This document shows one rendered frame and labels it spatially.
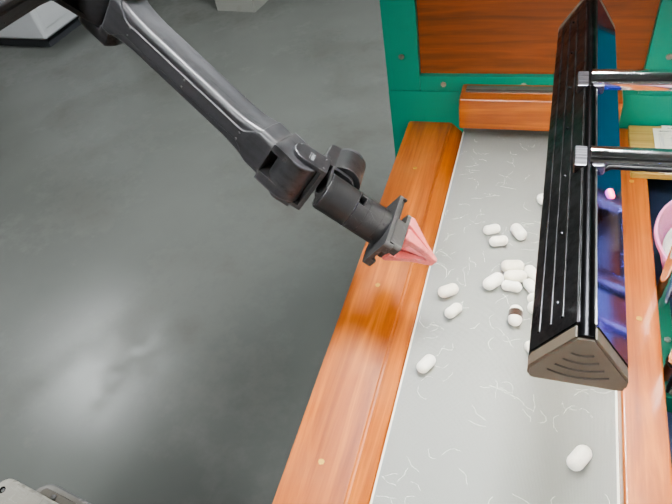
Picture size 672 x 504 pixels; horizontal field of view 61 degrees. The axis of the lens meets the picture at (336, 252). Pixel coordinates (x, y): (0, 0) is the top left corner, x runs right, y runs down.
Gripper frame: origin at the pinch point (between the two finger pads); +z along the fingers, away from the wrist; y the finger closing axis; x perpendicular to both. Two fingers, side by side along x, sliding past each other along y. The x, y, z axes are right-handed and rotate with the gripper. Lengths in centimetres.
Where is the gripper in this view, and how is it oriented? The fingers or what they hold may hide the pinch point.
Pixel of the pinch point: (430, 259)
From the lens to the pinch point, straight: 87.8
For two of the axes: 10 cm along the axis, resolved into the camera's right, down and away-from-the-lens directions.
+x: -4.8, 4.4, 7.5
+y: 2.9, -7.3, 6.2
